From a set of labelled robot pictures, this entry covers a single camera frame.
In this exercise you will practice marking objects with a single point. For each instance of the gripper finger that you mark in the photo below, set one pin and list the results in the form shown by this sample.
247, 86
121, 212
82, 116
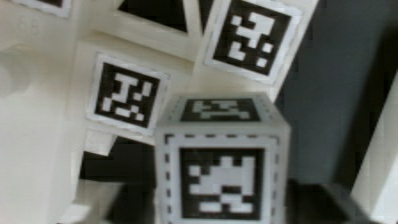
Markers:
339, 210

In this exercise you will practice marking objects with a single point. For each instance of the white chair leg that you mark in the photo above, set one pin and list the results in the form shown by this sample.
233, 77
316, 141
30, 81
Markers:
220, 139

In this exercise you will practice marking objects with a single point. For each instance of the white chair back part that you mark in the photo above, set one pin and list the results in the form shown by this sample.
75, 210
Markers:
100, 58

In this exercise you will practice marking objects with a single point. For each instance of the white U-shaped frame obstacle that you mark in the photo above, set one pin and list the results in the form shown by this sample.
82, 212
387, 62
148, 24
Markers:
375, 186

